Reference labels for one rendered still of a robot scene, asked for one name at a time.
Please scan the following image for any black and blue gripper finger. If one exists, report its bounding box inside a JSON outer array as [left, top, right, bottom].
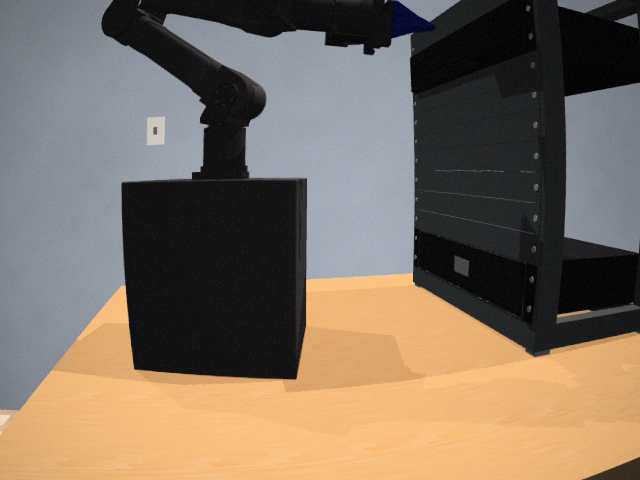
[[392, 16, 435, 38], [392, 0, 435, 27]]

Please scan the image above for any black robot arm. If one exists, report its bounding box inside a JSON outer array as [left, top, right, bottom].
[[101, 0, 368, 180]]

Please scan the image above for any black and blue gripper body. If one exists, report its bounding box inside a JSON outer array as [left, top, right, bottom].
[[330, 0, 393, 55]]

